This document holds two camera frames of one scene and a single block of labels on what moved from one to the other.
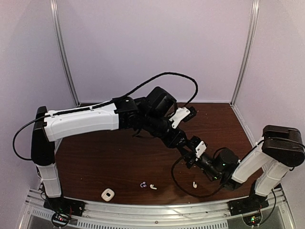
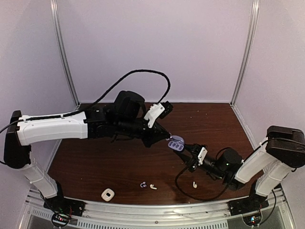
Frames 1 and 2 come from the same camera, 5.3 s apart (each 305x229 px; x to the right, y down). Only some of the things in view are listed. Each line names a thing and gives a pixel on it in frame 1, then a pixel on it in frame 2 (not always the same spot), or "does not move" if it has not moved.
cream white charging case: x=107 y=194 does not move
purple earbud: x=143 y=184 does not move
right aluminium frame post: x=253 y=21 does not move
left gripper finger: x=184 y=151 → x=167 y=138
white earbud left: x=151 y=186 does not move
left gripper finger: x=188 y=141 → x=166 y=132
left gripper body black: x=155 y=126 → x=127 y=128
